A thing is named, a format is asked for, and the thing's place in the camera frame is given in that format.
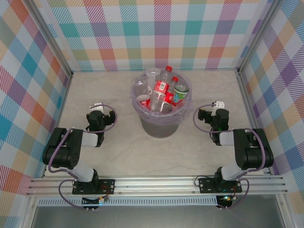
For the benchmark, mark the red white label bottle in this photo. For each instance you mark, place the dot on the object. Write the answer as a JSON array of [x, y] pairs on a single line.
[[160, 86]]

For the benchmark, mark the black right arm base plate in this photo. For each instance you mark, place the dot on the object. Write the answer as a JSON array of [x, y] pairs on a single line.
[[206, 185]]

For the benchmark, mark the green bottle yellow cap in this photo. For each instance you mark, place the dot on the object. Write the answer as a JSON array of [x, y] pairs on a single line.
[[181, 95]]

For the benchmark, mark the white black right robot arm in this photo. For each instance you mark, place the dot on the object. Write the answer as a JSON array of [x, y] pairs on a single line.
[[254, 152]]

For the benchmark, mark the small Coca-Cola bottle red cap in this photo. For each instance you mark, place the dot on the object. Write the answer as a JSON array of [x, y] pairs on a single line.
[[169, 97]]

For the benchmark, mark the purple plastic bin liner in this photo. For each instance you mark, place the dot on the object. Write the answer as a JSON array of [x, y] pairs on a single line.
[[180, 118]]

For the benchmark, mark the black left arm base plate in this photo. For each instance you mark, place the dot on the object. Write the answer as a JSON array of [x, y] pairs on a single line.
[[107, 186]]

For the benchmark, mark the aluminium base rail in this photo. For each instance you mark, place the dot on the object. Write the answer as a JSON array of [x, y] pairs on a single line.
[[154, 185]]

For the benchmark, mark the aluminium frame post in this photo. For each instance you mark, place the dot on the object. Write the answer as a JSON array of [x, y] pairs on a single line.
[[51, 39], [259, 35]]

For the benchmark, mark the grey mesh waste bin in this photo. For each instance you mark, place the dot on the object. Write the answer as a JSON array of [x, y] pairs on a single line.
[[161, 130]]

